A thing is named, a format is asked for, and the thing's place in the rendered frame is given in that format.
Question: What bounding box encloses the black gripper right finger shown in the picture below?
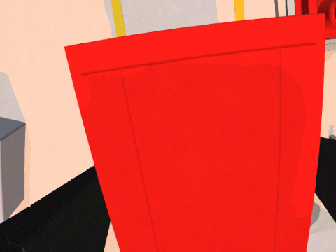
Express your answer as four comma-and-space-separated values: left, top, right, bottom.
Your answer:
314, 137, 336, 221

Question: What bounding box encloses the yellow rectangular outline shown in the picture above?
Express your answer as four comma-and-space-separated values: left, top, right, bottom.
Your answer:
111, 0, 244, 37

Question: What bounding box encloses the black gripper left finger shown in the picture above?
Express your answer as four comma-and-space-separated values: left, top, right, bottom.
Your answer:
0, 165, 111, 252

